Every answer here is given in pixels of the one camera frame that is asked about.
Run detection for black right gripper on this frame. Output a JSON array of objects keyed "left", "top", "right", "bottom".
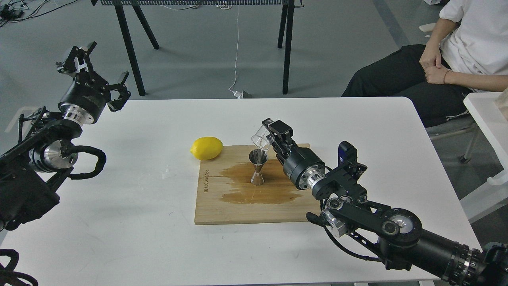
[{"left": 262, "top": 118, "right": 325, "bottom": 190}]

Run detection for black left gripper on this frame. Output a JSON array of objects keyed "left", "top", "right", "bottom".
[{"left": 56, "top": 41, "right": 131, "bottom": 125}]

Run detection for clear plastic cup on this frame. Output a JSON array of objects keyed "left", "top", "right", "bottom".
[{"left": 252, "top": 125, "right": 274, "bottom": 151}]

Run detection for steel jigger measuring cup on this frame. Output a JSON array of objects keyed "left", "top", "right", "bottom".
[{"left": 249, "top": 149, "right": 268, "bottom": 186}]

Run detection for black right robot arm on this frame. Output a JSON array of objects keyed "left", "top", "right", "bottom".
[{"left": 262, "top": 119, "right": 508, "bottom": 286}]

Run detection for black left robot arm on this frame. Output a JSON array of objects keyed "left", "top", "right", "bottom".
[{"left": 0, "top": 42, "right": 131, "bottom": 231}]

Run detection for yellow lemon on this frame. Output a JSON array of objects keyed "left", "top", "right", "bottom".
[{"left": 189, "top": 137, "right": 223, "bottom": 160}]

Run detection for wooden cutting board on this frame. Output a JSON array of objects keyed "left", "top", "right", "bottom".
[{"left": 194, "top": 145, "right": 320, "bottom": 226}]

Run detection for seated person white shirt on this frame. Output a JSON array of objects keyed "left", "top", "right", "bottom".
[{"left": 342, "top": 0, "right": 508, "bottom": 128}]

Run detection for white side table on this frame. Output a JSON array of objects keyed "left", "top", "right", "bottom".
[{"left": 460, "top": 92, "right": 508, "bottom": 223}]

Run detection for white hanging cable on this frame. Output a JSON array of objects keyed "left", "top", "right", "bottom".
[{"left": 228, "top": 5, "right": 252, "bottom": 99}]

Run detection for black floor cables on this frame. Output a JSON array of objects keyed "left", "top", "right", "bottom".
[{"left": 0, "top": 0, "right": 80, "bottom": 28}]

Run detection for black metal table frame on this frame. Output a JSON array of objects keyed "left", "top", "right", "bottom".
[{"left": 91, "top": 0, "right": 304, "bottom": 97}]

